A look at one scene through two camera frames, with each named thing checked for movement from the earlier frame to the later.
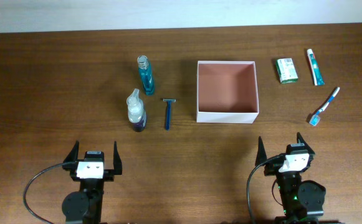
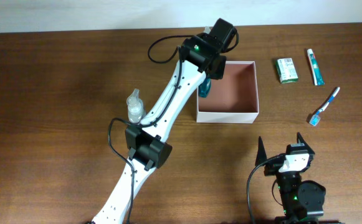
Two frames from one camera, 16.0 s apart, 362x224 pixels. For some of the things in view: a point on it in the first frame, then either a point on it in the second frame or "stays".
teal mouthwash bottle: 145,68 → 204,88
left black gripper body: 112,172 → 216,72
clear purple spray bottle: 136,115 stays
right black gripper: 270,169 stays
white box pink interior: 227,92 stays
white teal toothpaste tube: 316,73 stays
